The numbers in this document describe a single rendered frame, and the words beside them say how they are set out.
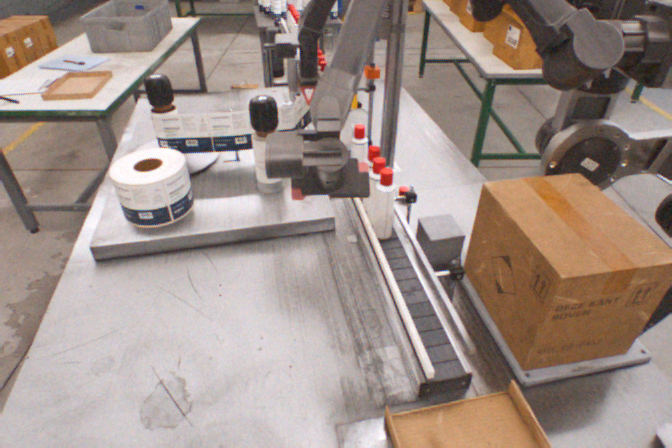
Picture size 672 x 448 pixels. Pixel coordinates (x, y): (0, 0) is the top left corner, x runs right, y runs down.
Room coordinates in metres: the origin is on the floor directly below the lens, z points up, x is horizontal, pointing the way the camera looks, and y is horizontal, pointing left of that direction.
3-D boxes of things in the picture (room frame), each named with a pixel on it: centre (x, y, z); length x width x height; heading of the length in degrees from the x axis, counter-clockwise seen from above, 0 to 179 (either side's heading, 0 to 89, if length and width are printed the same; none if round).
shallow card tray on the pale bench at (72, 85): (2.23, 1.37, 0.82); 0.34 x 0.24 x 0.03; 6
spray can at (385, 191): (0.92, -0.13, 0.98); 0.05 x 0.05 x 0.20
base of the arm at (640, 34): (0.71, -0.48, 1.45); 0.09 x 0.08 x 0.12; 1
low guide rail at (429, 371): (1.00, -0.07, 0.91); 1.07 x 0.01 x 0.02; 12
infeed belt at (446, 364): (1.29, -0.05, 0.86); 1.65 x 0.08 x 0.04; 12
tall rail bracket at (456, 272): (0.69, -0.25, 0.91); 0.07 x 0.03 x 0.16; 102
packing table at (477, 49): (3.62, -1.28, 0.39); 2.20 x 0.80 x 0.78; 1
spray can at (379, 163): (0.98, -0.11, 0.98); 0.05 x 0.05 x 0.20
